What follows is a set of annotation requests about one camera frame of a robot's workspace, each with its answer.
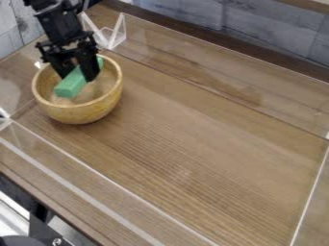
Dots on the clear acrylic barrier wall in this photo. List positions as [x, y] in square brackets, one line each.
[211, 158]

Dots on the green rectangular block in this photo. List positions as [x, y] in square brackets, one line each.
[70, 85]

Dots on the wooden bowl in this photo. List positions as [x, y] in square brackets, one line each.
[94, 101]

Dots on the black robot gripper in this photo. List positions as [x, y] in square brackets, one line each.
[69, 42]

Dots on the black metal bracket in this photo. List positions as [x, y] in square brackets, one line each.
[40, 231]

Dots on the clear acrylic corner bracket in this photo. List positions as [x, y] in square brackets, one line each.
[107, 37]

